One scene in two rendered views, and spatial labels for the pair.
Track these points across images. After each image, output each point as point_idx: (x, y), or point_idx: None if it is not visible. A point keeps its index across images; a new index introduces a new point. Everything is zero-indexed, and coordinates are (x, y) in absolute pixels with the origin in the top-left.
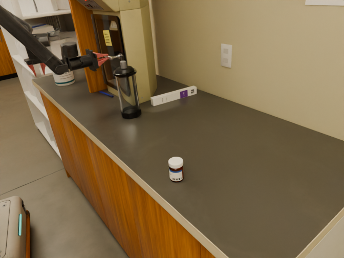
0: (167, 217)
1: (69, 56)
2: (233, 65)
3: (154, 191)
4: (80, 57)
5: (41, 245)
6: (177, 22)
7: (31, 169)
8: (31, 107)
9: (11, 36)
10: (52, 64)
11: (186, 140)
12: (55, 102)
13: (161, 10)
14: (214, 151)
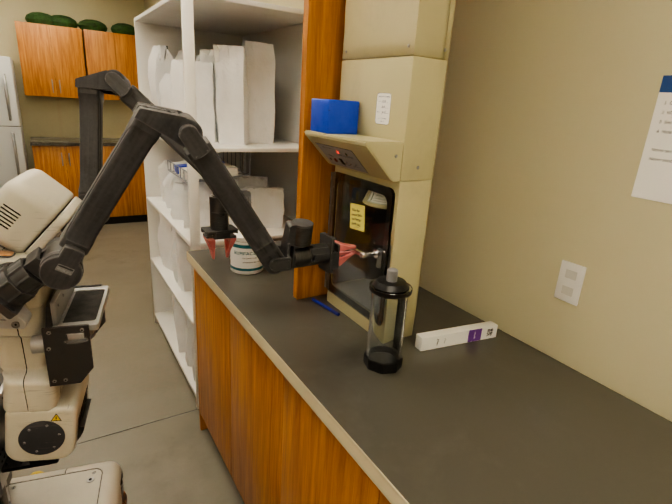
0: None
1: (298, 244)
2: (582, 303)
3: None
4: (312, 247)
5: None
6: (472, 204)
7: (138, 400)
8: (155, 284)
9: (155, 166)
10: (268, 254)
11: (510, 450)
12: (234, 307)
13: (441, 178)
14: (579, 495)
